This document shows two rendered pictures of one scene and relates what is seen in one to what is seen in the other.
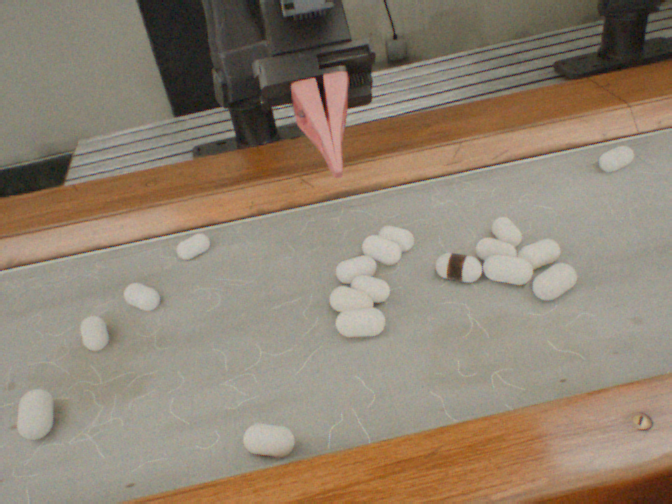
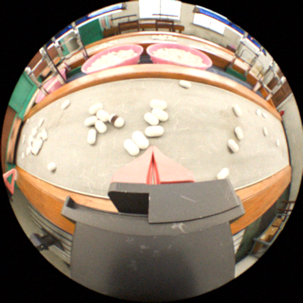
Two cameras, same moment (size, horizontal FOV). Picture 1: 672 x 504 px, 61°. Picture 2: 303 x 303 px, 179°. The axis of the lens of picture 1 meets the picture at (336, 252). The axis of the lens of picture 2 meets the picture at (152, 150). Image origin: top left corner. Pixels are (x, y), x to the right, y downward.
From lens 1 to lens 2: 47 cm
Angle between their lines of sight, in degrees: 68
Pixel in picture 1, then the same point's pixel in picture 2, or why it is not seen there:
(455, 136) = not seen: hidden behind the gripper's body
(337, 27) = (86, 250)
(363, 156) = not seen: hidden behind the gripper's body
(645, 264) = (74, 117)
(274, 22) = (223, 276)
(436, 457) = (150, 68)
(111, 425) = (222, 105)
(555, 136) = (56, 191)
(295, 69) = (191, 197)
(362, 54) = (79, 207)
